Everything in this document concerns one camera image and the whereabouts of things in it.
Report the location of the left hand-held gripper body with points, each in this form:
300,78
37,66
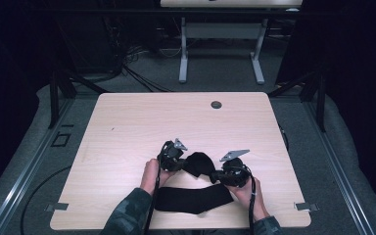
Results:
171,156

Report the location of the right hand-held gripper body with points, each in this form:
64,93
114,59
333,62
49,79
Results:
236,171

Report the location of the black sock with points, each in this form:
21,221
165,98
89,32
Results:
192,199
200,164

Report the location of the person's left hand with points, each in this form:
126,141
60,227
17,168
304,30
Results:
151,176

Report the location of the person's right hand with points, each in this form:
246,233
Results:
249,197

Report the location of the black metal stand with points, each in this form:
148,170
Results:
321,101
54,98

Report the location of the white metal-legged table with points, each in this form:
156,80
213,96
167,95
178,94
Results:
223,31

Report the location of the grey metal table bracket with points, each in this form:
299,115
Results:
306,206
57,206

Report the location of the aluminium floor rail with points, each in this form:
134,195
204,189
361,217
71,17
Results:
336,166
29,169

